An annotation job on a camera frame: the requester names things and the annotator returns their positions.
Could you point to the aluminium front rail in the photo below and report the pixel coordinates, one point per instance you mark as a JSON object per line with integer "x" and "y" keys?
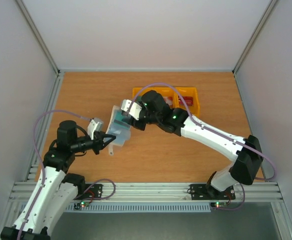
{"x": 147, "y": 192}

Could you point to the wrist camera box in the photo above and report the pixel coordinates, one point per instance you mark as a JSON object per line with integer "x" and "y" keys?
{"x": 95, "y": 125}
{"x": 131, "y": 109}

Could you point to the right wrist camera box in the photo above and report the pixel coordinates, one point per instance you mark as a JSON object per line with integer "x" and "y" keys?
{"x": 131, "y": 109}

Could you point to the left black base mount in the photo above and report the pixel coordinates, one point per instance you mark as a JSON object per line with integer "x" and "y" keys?
{"x": 94, "y": 192}

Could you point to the beige card holder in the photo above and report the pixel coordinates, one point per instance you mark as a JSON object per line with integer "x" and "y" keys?
{"x": 122, "y": 133}

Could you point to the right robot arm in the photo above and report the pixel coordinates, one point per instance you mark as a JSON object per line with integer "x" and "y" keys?
{"x": 243, "y": 153}

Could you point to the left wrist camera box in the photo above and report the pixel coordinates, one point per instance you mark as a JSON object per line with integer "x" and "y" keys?
{"x": 95, "y": 125}

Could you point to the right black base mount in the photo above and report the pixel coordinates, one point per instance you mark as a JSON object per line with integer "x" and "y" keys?
{"x": 200, "y": 192}

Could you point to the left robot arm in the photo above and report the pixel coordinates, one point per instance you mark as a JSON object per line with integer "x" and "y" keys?
{"x": 56, "y": 187}

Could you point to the grey slotted cable duct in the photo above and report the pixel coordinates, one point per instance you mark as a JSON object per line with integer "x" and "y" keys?
{"x": 125, "y": 207}

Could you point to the pink red card in bin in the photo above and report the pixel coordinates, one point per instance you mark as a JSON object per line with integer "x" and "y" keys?
{"x": 168, "y": 100}

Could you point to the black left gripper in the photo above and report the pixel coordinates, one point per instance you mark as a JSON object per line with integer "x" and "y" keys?
{"x": 99, "y": 136}

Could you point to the yellow plastic bin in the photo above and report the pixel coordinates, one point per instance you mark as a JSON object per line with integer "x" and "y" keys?
{"x": 169, "y": 95}
{"x": 190, "y": 91}
{"x": 138, "y": 91}

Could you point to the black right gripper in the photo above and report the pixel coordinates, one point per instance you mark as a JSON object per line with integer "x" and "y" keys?
{"x": 137, "y": 123}

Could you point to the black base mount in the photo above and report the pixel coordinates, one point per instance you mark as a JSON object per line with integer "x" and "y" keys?
{"x": 200, "y": 192}
{"x": 94, "y": 192}

